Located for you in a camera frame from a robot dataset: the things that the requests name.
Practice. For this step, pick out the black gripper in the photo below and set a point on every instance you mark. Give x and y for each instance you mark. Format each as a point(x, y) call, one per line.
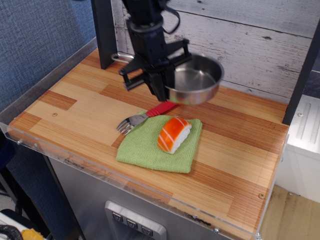
point(154, 60)

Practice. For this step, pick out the stainless steel saucepan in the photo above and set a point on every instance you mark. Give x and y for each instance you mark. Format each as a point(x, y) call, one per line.
point(196, 80)

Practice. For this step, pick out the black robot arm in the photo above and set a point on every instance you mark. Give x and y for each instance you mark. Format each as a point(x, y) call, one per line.
point(145, 12)

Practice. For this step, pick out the salmon nigiri sushi toy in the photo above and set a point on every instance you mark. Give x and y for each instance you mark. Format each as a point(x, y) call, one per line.
point(173, 134)

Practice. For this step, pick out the green cloth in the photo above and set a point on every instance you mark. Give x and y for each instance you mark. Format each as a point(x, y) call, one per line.
point(140, 147)

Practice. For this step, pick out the clear acrylic edge guard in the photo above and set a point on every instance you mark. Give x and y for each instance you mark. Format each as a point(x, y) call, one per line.
point(72, 119)

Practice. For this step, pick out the silver toy fridge cabinet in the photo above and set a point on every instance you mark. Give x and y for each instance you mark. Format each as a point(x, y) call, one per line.
point(87, 194)

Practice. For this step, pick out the silver dispenser button panel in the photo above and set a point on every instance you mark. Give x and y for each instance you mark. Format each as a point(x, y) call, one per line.
point(134, 221)

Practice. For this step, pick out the white side cabinet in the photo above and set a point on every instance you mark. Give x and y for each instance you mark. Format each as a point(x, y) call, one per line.
point(299, 167)

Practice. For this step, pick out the yellow object bottom left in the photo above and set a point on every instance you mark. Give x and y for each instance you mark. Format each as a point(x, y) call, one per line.
point(31, 234)

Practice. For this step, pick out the red handled metal fork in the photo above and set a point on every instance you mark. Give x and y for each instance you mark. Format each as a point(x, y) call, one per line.
point(131, 122)

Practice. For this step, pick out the black left upright post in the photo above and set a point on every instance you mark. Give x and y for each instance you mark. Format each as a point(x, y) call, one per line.
point(105, 31)

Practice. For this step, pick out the black upright post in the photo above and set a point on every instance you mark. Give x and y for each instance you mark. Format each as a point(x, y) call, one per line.
point(303, 77)
point(105, 31)

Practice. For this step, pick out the black right upright post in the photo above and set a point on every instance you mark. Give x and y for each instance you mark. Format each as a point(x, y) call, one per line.
point(303, 77)

